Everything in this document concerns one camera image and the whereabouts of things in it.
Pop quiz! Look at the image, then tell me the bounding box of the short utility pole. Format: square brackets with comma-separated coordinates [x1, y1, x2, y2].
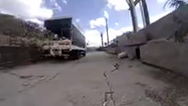
[99, 32, 105, 48]

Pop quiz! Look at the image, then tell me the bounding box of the pale rock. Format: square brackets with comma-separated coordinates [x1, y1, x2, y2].
[116, 51, 129, 61]

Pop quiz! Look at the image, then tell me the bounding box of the white truck with dark box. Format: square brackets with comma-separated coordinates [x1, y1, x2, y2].
[38, 15, 88, 63]

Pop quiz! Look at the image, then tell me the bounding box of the grey concrete road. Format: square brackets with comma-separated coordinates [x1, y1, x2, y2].
[0, 40, 188, 106]

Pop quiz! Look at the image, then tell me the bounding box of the steel lattice pylon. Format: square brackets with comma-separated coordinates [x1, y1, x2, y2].
[125, 0, 152, 33]

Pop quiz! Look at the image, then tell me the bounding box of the palm plant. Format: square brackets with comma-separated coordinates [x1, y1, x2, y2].
[162, 0, 188, 44]

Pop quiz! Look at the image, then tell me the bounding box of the dry overgrown hillside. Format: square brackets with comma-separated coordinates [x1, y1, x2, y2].
[0, 3, 59, 50]

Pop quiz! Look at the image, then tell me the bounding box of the grey concrete barrier wall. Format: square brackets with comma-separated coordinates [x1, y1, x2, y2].
[91, 0, 188, 91]

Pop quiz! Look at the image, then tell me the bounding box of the dark stone retaining wall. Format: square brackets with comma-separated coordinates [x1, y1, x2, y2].
[0, 39, 46, 69]

